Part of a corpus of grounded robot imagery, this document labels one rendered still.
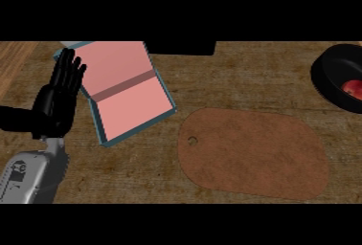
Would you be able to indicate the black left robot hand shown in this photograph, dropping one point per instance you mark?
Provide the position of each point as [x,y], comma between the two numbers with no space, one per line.
[58,99]

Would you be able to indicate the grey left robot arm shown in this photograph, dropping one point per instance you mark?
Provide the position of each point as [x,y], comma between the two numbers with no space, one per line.
[28,177]

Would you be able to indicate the brown wooden cutting board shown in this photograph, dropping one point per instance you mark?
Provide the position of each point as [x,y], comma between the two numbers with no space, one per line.
[254,154]

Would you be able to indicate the black pot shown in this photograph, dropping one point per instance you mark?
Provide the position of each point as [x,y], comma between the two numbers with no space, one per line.
[337,75]

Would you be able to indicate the red fruit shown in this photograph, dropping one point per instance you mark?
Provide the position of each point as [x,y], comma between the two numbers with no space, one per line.
[353,88]

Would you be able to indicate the pink box with teal frame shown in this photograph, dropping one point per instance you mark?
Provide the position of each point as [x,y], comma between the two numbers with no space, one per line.
[126,92]

